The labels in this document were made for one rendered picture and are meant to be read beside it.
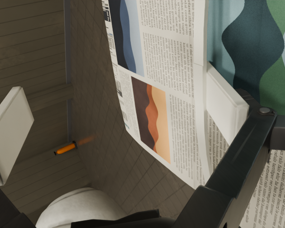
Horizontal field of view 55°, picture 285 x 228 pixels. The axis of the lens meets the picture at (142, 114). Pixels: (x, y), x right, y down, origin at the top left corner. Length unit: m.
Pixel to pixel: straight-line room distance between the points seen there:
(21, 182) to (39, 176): 0.43
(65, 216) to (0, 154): 0.31
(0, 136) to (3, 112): 0.02
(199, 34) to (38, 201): 6.96
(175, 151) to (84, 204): 0.23
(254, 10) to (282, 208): 0.13
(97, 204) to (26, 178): 6.81
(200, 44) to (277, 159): 0.09
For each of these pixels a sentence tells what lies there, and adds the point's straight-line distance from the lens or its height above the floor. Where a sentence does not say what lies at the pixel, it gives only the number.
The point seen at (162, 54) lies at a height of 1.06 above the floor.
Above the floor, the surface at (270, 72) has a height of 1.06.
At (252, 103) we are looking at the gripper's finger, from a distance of 0.17.
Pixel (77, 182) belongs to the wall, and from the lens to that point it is 7.15.
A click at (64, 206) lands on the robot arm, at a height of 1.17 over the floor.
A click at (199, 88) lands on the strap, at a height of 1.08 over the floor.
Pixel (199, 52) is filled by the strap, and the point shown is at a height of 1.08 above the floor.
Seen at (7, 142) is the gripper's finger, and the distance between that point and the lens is 0.18.
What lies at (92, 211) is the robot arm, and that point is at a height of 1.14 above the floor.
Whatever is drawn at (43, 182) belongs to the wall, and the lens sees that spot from 7.18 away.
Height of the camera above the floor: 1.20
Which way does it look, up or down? 25 degrees down
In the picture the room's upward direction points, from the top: 113 degrees counter-clockwise
